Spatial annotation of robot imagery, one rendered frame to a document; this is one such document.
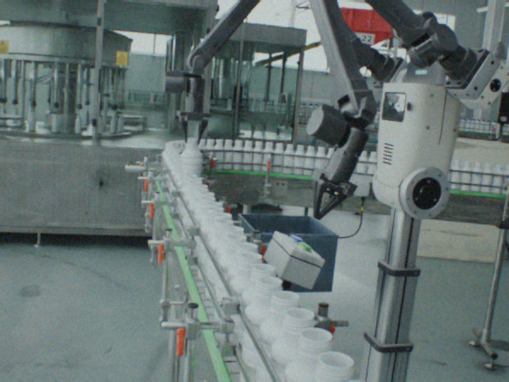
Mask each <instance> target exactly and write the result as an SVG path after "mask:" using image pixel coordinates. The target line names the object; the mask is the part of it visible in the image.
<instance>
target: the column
mask: <svg viewBox="0 0 509 382"><path fill-rule="evenodd" d="M505 3H506V0H489V2H488V7H487V10H488V14H487V20H486V26H485V32H484V37H483V48H485V49H486V50H487V51H489V50H490V49H491V48H492V47H493V46H494V45H495V44H496V43H497V42H500V37H501V35H500V30H502V29H501V24H502V25H503V23H502V19H503V20H504V18H503V13H504V14H505V12H504V8H506V7H505ZM490 110H491V107H488V108H487V109H474V114H473V119H475V121H474V122H475V123H476V122H477V119H478V120H480V121H479V123H481V120H484V123H485V124H487V123H486V120H489V121H490V119H489V117H490Z"/></svg>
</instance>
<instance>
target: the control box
mask: <svg viewBox="0 0 509 382"><path fill-rule="evenodd" d="M298 243H300V241H297V240H294V239H292V238H290V236H287V235H285V234H282V233H281V232H275V233H274V235H273V239H272V240H271V242H270V244H269V247H268V250H266V252H265V253H264V256H263V259H264V260H265V261H266V262H267V263H268V264H271V265H274V266H275V267H276V270H275V273H276V274H277V278H279V279H281V280H282V282H283V283H282V286H283V287H284V291H286V290H287V289H290V288H291V286H292V283H296V284H298V286H299V285H300V286H301V287H304V288H307V289H309V290H311V289H312V288H313V285H314V284H315V281H316V279H317V277H318V274H319V273H320V270H321V267H323V265H324V263H325V260H324V259H323V258H320V256H319V255H318V254H317V253H316V252H314V251H313V250H312V249H311V250H308V249H304V248H302V247H301V246H299V245H298ZM283 279H284V281H283Z"/></svg>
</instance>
